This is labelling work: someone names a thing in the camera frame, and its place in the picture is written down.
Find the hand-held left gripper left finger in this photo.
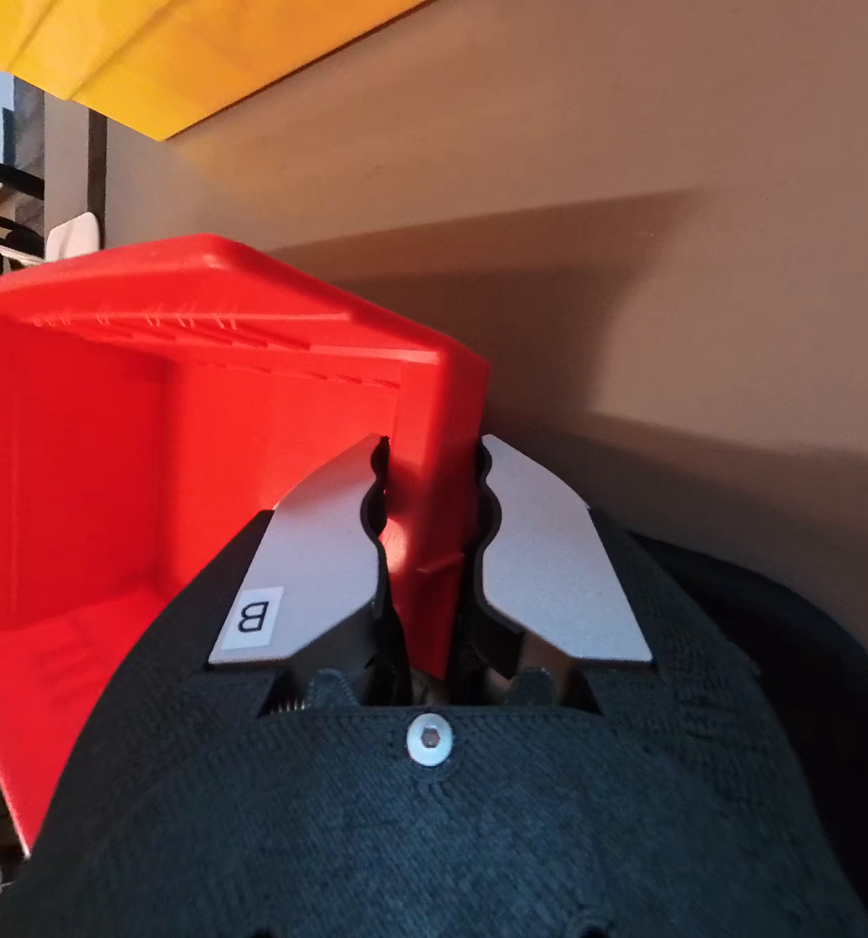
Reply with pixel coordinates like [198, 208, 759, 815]
[207, 432, 392, 669]

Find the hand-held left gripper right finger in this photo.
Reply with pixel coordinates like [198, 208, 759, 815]
[469, 434, 656, 671]

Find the red plastic bin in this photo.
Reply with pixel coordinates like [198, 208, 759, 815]
[0, 232, 494, 860]

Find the dark printed shirt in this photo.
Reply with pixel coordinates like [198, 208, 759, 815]
[625, 531, 868, 938]

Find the yellow plastic bin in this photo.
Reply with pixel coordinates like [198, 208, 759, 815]
[0, 0, 436, 142]

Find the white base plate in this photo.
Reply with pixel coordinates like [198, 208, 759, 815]
[44, 211, 107, 263]

